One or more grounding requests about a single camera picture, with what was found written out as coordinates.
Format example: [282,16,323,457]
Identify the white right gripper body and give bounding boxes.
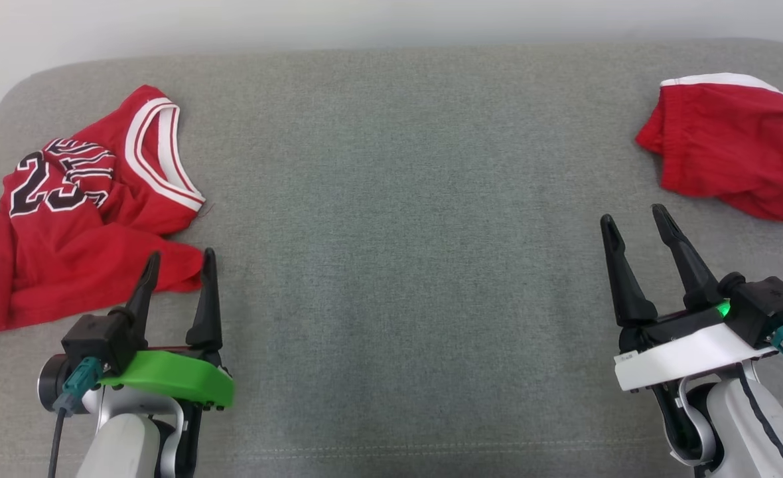
[614,302,781,393]

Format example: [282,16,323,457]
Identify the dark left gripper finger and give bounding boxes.
[123,251,161,336]
[186,248,224,353]

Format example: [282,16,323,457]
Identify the teal left camera connector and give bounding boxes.
[53,357,104,416]

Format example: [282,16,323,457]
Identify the black left camera cable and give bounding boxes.
[46,408,68,478]

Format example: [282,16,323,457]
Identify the grey fabric sofa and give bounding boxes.
[0,39,783,478]

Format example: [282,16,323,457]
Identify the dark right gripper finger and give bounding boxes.
[650,204,724,309]
[599,214,658,327]

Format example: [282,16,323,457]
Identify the red basketball jersey number 23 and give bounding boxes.
[0,84,206,334]

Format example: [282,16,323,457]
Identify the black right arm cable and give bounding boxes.
[737,368,783,478]

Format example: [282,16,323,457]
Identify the red shorts with white stripe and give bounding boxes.
[635,73,783,224]

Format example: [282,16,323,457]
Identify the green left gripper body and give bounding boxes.
[100,345,235,410]

